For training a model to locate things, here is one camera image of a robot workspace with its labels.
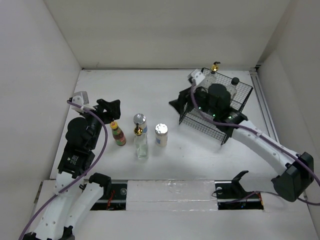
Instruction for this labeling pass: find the aluminium rail right side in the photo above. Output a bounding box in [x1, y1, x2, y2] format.
[249, 67, 280, 143]

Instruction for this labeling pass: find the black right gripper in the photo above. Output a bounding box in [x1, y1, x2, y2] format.
[168, 83, 219, 118]

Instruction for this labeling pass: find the clear oil bottle gold spout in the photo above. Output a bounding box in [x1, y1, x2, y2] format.
[133, 123, 149, 160]

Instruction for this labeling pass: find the silver lid jar blue label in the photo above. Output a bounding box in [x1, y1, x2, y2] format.
[133, 113, 148, 134]

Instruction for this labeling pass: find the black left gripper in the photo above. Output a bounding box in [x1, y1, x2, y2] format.
[79, 98, 120, 149]

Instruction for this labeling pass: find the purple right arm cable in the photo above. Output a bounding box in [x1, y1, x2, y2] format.
[190, 84, 320, 206]

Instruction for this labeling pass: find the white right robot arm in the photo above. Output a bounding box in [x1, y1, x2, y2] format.
[169, 83, 318, 202]

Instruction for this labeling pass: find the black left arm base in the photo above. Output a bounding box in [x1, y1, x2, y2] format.
[79, 172, 128, 211]

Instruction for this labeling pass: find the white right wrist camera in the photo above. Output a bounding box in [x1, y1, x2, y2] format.
[187, 69, 206, 86]

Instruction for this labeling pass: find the silver lid white jar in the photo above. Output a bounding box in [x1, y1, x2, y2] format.
[155, 123, 168, 147]

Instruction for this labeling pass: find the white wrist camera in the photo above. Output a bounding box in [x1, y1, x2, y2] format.
[187, 69, 206, 86]
[69, 91, 90, 113]

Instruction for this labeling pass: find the black cap vinegar bottle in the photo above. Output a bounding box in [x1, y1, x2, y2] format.
[226, 77, 240, 101]

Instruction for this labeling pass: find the black wire basket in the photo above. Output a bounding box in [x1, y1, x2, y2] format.
[179, 68, 253, 145]

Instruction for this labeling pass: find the white foam block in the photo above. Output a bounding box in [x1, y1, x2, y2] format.
[126, 180, 218, 212]

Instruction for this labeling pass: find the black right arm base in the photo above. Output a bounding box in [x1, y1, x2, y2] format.
[211, 170, 264, 211]

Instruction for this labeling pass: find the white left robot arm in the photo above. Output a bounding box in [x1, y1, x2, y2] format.
[19, 97, 121, 240]

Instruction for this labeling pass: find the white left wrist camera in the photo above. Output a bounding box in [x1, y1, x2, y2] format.
[69, 91, 90, 113]

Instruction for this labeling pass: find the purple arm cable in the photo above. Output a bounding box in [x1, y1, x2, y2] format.
[190, 84, 320, 206]
[18, 99, 109, 240]

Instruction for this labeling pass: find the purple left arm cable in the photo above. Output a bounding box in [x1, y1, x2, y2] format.
[18, 99, 109, 240]

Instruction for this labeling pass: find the dark oil bottle gold spout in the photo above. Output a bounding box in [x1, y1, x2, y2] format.
[201, 61, 221, 88]

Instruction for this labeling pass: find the red sauce bottle yellow cap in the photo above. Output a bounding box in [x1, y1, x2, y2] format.
[110, 121, 127, 146]

